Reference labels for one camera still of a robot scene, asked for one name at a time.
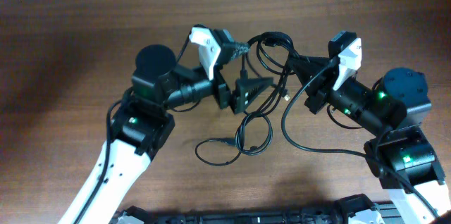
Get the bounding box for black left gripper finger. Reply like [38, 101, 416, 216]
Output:
[229, 42, 250, 61]
[231, 77, 273, 114]

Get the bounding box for thin black USB cable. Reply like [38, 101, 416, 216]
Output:
[194, 54, 274, 167]

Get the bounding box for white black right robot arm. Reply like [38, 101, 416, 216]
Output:
[288, 56, 450, 223]

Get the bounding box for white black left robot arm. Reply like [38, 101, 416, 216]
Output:
[60, 44, 273, 223]

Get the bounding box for black right camera cable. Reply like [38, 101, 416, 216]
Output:
[280, 60, 440, 218]

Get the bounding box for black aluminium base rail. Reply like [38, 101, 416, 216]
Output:
[110, 194, 403, 224]

